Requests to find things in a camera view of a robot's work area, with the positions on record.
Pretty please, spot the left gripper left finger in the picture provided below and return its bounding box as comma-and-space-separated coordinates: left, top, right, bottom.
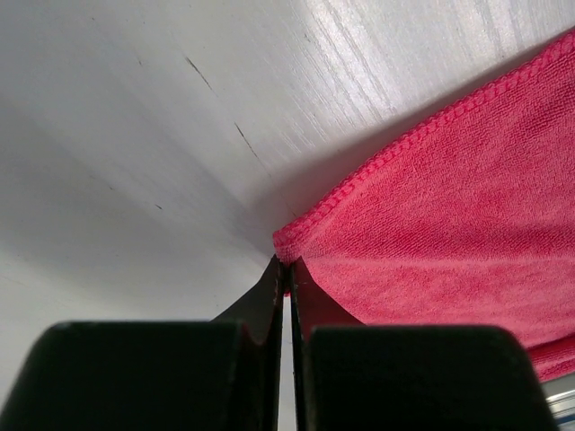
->
8, 259, 284, 430

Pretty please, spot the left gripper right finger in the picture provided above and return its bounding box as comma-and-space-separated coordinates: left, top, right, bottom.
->
289, 261, 557, 430

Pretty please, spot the pink towel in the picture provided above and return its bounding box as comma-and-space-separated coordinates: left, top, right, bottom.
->
273, 32, 574, 381

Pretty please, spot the aluminium rail frame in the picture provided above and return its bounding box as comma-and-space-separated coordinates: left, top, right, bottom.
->
543, 373, 575, 431

